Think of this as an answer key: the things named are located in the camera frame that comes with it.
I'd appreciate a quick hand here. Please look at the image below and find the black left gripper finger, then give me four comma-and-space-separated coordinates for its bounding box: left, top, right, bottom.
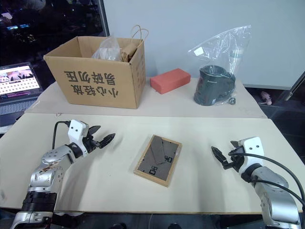
88, 125, 102, 137
96, 133, 116, 149

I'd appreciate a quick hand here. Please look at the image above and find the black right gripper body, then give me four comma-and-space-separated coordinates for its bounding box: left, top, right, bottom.
223, 146, 246, 172

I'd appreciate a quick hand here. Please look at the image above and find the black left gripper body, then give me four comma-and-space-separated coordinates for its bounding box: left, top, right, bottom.
81, 135, 100, 154

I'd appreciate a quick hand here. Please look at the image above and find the laptop computer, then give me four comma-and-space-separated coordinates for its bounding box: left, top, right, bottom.
0, 62, 45, 127

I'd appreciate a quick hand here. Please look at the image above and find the printed brown cardboard box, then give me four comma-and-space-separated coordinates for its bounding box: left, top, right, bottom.
43, 36, 147, 110

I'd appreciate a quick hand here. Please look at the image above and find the pink object on floor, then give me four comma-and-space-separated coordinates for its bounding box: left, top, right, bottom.
259, 91, 273, 106

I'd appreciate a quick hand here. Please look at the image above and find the black electric kettle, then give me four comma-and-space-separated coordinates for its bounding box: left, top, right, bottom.
193, 64, 237, 106

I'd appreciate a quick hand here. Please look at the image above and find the crumpled clear plastic bag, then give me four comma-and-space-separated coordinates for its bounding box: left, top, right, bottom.
91, 35, 123, 62

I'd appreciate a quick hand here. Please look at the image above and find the red rectangular block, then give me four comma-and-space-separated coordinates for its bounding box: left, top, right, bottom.
150, 68, 192, 95

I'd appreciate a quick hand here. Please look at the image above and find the large clear plastic bag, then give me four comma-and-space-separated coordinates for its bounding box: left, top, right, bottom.
187, 24, 252, 107

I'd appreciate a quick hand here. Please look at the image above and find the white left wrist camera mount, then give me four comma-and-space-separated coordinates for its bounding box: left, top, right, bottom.
67, 120, 90, 158

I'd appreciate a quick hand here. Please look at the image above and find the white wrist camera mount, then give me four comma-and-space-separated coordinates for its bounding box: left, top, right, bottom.
237, 136, 264, 174
67, 120, 90, 158

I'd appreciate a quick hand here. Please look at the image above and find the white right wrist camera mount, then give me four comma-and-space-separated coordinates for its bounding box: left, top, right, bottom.
237, 136, 264, 174

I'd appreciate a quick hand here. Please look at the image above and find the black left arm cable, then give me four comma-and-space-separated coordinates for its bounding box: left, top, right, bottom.
52, 121, 71, 150

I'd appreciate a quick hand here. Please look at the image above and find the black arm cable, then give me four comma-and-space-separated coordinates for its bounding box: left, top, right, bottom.
52, 121, 71, 150
228, 152, 305, 207

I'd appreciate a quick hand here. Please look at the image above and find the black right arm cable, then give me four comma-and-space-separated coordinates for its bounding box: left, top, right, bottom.
228, 152, 305, 207

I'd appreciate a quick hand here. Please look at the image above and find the wooden picture frame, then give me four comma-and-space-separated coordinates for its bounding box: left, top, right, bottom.
133, 134, 183, 188

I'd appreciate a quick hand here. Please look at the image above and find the brown paper bag with handles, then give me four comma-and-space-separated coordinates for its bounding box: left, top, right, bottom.
121, 24, 150, 63

